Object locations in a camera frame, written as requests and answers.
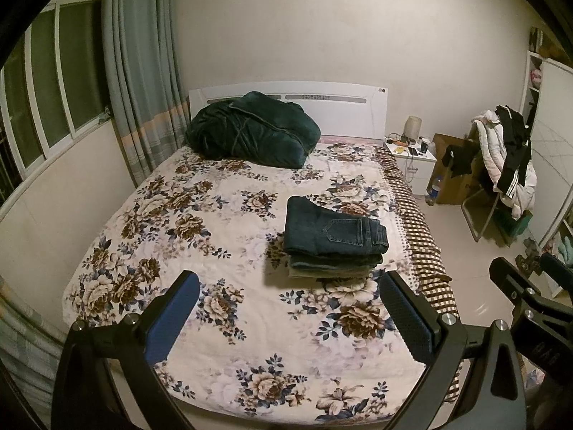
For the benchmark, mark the dark blue jeans pants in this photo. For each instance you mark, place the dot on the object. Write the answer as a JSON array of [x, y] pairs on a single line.
[[331, 228]]

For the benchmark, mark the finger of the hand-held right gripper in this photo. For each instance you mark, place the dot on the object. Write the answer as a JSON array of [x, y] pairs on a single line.
[[512, 284], [557, 265]]

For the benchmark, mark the bed with floral cover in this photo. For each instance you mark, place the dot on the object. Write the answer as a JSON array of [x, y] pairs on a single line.
[[224, 233]]

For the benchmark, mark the white bed headboard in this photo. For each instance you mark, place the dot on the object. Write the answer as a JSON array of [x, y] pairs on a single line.
[[349, 112]]

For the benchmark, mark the grey-green striped curtain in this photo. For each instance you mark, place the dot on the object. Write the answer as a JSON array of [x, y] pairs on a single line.
[[143, 76], [27, 349]]

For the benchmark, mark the white puffer jacket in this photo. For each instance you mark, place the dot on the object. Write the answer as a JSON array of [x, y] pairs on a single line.
[[490, 143]]

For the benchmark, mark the pink folded cloth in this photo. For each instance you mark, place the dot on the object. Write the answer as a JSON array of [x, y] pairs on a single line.
[[535, 76]]

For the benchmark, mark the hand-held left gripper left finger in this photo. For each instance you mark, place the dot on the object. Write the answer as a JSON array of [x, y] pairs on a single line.
[[174, 318]]

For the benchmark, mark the dark green quilt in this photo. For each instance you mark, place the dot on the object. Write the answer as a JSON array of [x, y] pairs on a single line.
[[255, 130]]

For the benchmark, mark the black white-striped garment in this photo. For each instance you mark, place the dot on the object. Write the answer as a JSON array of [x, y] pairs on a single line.
[[515, 152]]

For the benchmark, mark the green plastic crate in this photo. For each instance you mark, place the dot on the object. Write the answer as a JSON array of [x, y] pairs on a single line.
[[515, 228]]

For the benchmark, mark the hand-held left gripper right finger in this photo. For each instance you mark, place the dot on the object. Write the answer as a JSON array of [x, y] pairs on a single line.
[[405, 318]]

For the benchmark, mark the dark slippers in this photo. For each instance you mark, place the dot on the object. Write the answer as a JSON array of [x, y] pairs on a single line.
[[528, 257]]

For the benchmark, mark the white nightstand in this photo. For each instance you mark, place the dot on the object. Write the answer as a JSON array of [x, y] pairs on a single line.
[[423, 172]]

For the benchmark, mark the metal folding chair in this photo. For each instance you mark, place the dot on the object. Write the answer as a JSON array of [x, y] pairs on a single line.
[[479, 215]]

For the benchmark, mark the large brown cardboard box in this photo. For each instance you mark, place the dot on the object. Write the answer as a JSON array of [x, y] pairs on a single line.
[[456, 188]]

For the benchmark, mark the clear water bottle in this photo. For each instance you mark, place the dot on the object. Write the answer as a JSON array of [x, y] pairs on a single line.
[[433, 190]]

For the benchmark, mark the light teal clothes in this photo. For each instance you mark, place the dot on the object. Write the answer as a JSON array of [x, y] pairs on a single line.
[[565, 251]]

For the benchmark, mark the black cup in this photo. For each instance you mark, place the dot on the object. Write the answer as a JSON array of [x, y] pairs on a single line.
[[424, 147]]

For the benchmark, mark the black cloth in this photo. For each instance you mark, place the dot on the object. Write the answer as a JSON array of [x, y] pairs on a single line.
[[461, 159]]

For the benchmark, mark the white table lamp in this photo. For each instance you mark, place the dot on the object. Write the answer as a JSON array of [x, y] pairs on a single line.
[[413, 126]]

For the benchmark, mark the white-framed window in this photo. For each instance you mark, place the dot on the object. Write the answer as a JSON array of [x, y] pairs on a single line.
[[49, 94]]

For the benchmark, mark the brown checkered bed sheet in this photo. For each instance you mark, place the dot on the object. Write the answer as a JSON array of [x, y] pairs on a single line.
[[421, 251]]

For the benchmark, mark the folded olive pants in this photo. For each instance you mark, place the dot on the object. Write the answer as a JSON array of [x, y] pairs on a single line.
[[327, 272]]

